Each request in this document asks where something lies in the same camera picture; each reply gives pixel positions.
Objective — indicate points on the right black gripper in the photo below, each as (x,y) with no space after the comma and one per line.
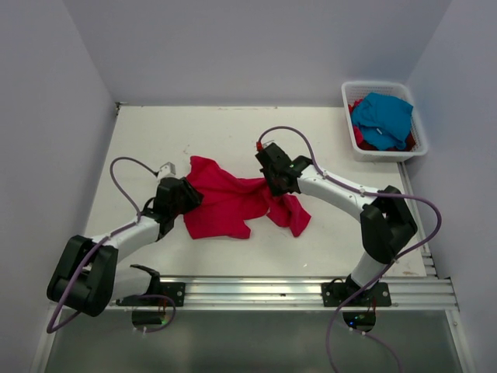
(275,190)

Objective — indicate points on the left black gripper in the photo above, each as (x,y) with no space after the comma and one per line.
(194,197)

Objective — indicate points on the crimson red t shirt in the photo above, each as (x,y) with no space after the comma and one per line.
(229,202)

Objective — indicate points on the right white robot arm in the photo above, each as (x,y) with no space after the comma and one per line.
(386,223)

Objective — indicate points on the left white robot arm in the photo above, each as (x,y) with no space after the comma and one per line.
(86,277)

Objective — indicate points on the bright red t shirt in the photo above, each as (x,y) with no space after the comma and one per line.
(356,131)

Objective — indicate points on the white plastic basket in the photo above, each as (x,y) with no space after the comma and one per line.
(356,90)

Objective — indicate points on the blue t shirt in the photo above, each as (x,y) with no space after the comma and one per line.
(384,121)

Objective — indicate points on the dark red t shirt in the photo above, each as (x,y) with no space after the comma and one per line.
(364,145)

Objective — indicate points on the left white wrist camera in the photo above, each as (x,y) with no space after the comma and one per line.
(165,171)

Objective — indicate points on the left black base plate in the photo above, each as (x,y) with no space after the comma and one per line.
(171,291)

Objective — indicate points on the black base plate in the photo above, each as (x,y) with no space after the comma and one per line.
(171,291)
(335,292)

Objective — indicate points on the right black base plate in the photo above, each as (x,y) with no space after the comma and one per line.
(335,292)

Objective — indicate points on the aluminium mounting rail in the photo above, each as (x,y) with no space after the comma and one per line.
(307,294)

